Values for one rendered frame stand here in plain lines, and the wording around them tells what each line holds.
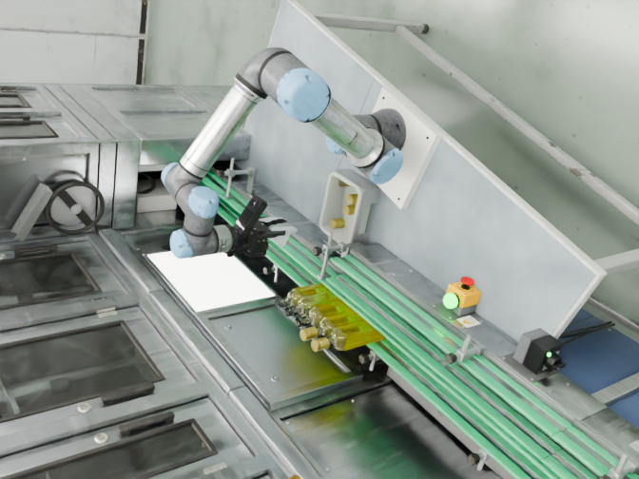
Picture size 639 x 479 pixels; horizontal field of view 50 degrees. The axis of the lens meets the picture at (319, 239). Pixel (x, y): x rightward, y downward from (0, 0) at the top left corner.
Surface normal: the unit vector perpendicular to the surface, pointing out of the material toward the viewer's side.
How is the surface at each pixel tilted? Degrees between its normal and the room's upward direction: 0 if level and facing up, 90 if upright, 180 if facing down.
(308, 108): 84
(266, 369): 90
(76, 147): 90
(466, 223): 0
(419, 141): 0
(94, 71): 90
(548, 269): 0
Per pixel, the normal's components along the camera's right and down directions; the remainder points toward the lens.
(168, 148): 0.58, 0.45
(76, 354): 0.18, -0.88
